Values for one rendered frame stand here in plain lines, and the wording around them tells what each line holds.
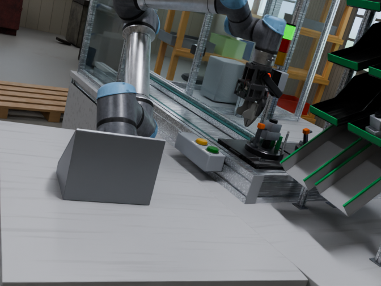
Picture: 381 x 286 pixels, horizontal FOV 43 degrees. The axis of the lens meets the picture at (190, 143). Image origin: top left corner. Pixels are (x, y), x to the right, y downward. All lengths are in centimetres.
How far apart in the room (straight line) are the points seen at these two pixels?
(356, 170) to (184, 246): 56
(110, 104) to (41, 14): 857
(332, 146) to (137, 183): 62
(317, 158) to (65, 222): 78
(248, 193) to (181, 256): 44
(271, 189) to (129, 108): 53
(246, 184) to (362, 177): 35
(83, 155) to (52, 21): 877
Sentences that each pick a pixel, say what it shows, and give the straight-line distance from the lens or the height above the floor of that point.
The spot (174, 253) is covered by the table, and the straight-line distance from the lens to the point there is 115.
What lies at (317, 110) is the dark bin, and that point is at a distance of 145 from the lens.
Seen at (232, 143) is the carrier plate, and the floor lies 97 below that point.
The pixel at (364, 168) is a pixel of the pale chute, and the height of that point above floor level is 109.
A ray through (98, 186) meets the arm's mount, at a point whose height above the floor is 91.
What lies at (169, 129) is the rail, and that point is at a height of 91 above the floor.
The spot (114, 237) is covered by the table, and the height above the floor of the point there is 86.
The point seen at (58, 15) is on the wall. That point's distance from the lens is 994.
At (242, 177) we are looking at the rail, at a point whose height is 93.
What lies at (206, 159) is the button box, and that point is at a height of 94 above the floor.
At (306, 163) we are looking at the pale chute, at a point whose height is 104.
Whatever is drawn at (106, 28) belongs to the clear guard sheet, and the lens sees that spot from 248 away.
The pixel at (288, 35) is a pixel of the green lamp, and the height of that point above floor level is 137.
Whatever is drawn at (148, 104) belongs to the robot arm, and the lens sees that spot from 154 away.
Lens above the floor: 143
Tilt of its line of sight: 17 degrees down
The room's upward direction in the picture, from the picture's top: 15 degrees clockwise
